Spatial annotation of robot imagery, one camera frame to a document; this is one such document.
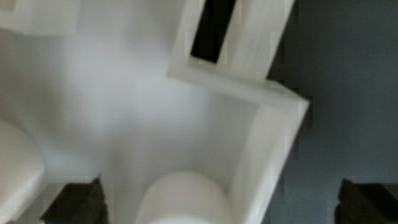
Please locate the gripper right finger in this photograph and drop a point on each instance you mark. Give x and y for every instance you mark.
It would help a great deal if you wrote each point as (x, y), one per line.
(367, 203)

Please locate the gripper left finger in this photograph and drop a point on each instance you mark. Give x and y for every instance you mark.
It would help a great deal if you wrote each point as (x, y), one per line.
(78, 206)

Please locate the white chair seat part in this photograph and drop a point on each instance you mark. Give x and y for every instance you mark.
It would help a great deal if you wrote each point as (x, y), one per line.
(138, 103)

